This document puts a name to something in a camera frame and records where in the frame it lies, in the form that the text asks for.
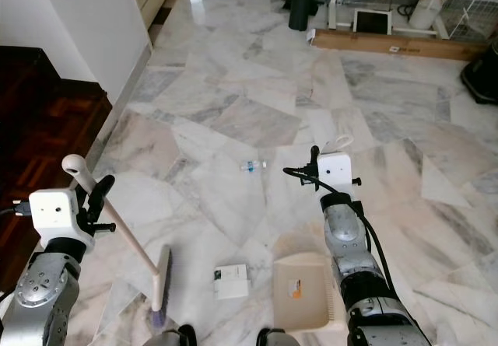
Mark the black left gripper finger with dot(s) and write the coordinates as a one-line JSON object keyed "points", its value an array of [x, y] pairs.
{"points": [[90, 198], [105, 187]]}

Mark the small clear plastic bottle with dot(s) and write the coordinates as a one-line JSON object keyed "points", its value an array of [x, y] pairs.
{"points": [[253, 166]]}

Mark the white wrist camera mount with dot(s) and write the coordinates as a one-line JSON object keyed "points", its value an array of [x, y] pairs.
{"points": [[334, 172], [53, 212]]}

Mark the white framed dark screen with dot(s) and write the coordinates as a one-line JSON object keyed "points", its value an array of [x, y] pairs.
{"points": [[372, 22]]}

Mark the white plastic jug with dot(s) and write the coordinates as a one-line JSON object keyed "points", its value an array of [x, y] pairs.
{"points": [[426, 12]]}

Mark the long flat cardboard box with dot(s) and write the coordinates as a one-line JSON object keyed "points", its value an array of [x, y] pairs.
{"points": [[397, 44]]}

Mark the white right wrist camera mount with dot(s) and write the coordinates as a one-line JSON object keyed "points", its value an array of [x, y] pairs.
{"points": [[334, 172]]}

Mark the dark left robot foot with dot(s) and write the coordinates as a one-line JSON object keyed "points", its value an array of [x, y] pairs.
{"points": [[176, 337]]}

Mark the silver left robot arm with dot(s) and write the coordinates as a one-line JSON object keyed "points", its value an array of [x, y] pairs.
{"points": [[47, 293]]}

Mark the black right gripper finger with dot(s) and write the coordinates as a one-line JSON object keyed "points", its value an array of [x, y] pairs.
{"points": [[314, 155]]}

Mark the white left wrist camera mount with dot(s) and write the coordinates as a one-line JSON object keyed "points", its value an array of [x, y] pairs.
{"points": [[53, 212]]}

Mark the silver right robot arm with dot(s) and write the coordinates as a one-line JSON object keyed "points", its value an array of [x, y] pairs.
{"points": [[342, 233]]}

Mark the black round appliance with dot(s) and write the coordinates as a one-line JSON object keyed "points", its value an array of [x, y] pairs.
{"points": [[482, 78]]}

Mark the black upright cylinder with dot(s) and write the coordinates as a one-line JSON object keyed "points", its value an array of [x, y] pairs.
{"points": [[302, 2]]}

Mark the small white carton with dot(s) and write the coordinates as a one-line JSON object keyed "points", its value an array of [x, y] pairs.
{"points": [[232, 281]]}

